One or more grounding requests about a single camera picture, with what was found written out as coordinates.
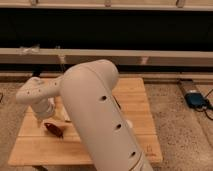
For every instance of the blue device on floor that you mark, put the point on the blue device on floor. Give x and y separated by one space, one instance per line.
195 100

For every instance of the beige sponge block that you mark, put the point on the beige sponge block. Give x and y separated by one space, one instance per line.
65 115

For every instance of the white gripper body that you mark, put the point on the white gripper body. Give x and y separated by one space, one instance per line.
44 109

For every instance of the wooden table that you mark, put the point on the wooden table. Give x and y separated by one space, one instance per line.
36 146

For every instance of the red chili pepper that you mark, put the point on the red chili pepper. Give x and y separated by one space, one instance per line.
54 130

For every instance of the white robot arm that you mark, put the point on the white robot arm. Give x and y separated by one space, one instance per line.
86 93

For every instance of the long white rail shelf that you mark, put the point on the long white rail shelf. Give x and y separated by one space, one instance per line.
120 57

